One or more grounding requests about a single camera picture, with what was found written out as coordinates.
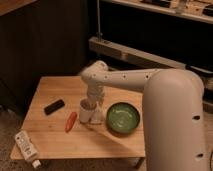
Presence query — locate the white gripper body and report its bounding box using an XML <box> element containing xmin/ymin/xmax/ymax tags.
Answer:
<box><xmin>87</xmin><ymin>84</ymin><xmax>104</xmax><ymax>100</ymax></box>

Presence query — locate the white ceramic cup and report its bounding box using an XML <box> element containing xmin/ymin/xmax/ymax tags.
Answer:
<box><xmin>79</xmin><ymin>99</ymin><xmax>97</xmax><ymax>123</ymax></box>

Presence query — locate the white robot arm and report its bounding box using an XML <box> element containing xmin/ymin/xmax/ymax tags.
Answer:
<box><xmin>81</xmin><ymin>61</ymin><xmax>209</xmax><ymax>171</ymax></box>

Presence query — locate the green ceramic bowl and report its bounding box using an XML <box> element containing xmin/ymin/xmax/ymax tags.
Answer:
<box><xmin>106</xmin><ymin>102</ymin><xmax>140</xmax><ymax>134</ymax></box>

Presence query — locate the clear glass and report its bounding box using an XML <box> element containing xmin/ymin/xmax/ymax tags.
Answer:
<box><xmin>90</xmin><ymin>107</ymin><xmax>102</xmax><ymax>124</ymax></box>

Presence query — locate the orange carrot toy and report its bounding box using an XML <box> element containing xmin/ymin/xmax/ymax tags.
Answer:
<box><xmin>65</xmin><ymin>112</ymin><xmax>77</xmax><ymax>132</ymax></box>

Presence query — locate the black rectangular block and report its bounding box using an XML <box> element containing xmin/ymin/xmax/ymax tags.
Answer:
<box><xmin>44</xmin><ymin>99</ymin><xmax>65</xmax><ymax>115</ymax></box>

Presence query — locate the wooden table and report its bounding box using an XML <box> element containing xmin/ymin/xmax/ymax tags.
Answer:
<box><xmin>22</xmin><ymin>76</ymin><xmax>145</xmax><ymax>159</ymax></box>

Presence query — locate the dark wooden cabinet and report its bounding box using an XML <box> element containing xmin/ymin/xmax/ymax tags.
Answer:
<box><xmin>0</xmin><ymin>0</ymin><xmax>88</xmax><ymax>115</ymax></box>

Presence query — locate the white bottle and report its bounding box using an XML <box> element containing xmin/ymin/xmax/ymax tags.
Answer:
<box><xmin>15</xmin><ymin>130</ymin><xmax>41</xmax><ymax>169</ymax></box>

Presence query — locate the metal shelf frame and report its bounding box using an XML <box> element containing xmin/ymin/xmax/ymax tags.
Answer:
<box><xmin>88</xmin><ymin>0</ymin><xmax>213</xmax><ymax>114</ymax></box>

